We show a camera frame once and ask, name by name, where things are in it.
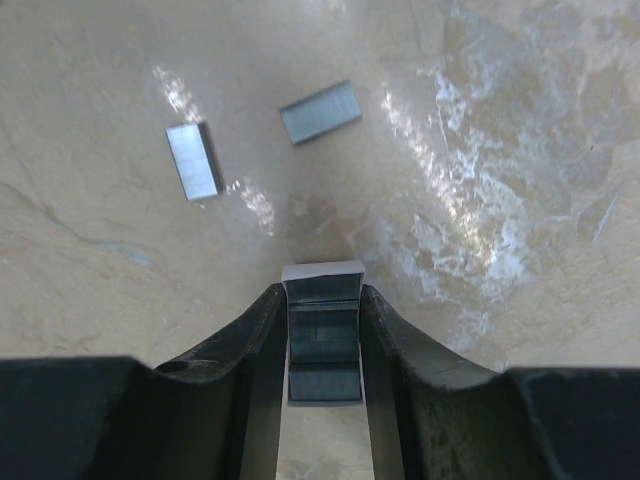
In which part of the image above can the grey staple strip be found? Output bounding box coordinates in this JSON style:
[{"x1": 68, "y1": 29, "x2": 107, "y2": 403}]
[
  {"x1": 166, "y1": 122, "x2": 223, "y2": 202},
  {"x1": 279, "y1": 80, "x2": 362, "y2": 145}
]

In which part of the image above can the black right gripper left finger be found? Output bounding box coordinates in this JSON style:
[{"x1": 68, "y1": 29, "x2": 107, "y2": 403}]
[{"x1": 1, "y1": 284, "x2": 286, "y2": 479}]

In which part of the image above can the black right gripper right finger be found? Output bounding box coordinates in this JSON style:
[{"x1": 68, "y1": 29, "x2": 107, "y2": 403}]
[{"x1": 360, "y1": 286, "x2": 639, "y2": 479}]

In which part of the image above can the grey staple tray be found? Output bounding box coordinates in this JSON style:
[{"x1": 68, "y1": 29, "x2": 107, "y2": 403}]
[{"x1": 281, "y1": 260, "x2": 365, "y2": 406}]

